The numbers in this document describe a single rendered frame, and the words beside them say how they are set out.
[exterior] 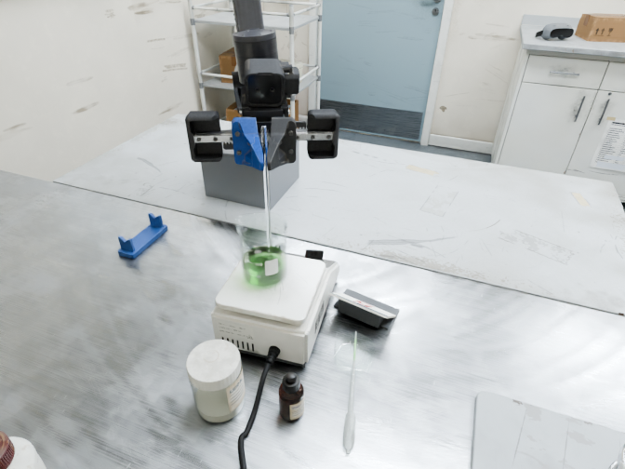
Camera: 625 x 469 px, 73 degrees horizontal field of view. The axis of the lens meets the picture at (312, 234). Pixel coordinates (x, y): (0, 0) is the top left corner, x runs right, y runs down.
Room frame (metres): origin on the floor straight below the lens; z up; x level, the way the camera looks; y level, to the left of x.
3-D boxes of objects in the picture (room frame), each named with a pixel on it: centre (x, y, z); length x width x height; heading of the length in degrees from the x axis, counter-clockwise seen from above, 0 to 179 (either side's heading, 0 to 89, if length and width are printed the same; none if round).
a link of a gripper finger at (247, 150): (0.45, 0.08, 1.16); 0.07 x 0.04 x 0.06; 6
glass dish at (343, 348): (0.37, -0.06, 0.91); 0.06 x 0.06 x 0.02
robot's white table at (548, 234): (0.87, -0.05, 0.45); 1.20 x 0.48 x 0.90; 70
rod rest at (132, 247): (0.62, 0.31, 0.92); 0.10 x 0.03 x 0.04; 160
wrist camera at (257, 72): (0.54, 0.06, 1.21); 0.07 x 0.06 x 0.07; 99
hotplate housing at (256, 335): (0.45, 0.04, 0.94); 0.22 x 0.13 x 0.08; 165
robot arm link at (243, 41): (0.63, 0.08, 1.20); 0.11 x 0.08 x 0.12; 11
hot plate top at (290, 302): (0.42, 0.05, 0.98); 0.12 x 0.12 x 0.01; 75
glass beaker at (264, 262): (0.44, 0.07, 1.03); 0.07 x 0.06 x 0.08; 67
